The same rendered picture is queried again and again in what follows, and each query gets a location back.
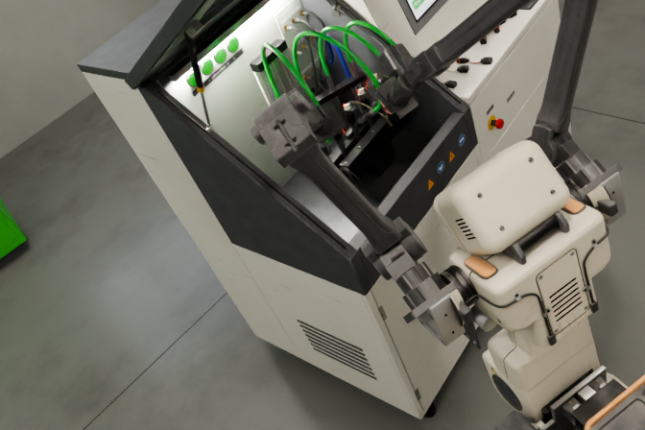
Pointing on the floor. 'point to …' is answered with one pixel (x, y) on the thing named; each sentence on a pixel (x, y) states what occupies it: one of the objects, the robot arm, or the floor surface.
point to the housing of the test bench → (167, 167)
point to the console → (526, 51)
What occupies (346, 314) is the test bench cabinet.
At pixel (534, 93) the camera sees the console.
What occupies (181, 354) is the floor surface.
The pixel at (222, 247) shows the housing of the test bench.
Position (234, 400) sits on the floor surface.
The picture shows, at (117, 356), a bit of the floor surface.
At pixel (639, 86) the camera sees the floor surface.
